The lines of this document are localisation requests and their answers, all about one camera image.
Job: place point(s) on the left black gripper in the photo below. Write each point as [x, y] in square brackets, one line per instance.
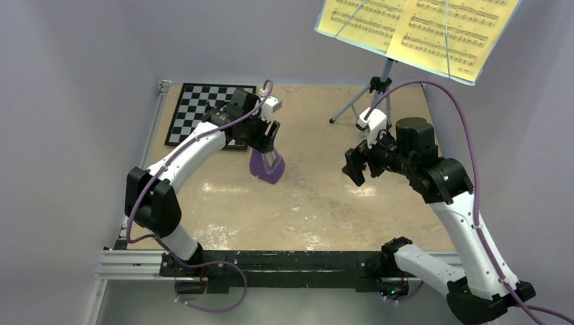
[264, 143]

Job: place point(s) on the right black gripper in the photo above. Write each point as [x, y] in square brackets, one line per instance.
[355, 158]

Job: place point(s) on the clear plastic metronome cover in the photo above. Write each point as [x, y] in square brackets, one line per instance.
[271, 160]

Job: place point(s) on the purple metronome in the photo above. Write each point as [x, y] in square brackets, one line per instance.
[257, 169]

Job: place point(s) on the light blue music stand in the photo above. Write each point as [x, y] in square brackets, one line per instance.
[379, 84]

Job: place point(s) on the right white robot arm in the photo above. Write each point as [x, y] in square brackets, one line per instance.
[483, 288]

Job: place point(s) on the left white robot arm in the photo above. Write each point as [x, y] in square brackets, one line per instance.
[151, 194]

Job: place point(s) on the black white chessboard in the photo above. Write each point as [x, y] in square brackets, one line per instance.
[193, 101]

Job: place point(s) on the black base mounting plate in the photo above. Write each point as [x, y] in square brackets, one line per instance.
[362, 271]

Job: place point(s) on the left yellow sheet music page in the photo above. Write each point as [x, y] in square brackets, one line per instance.
[368, 24]

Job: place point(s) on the yellow sheet music page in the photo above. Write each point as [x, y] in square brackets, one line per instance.
[368, 24]
[452, 39]

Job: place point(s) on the right yellow sheet music page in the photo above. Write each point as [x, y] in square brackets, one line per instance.
[452, 39]

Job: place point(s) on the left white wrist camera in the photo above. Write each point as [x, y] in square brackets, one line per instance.
[269, 107]

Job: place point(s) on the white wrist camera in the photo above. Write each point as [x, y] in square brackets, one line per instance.
[269, 107]
[372, 122]

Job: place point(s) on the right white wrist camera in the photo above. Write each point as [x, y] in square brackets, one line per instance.
[372, 122]

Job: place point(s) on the aluminium frame rail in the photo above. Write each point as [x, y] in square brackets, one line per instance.
[313, 207]

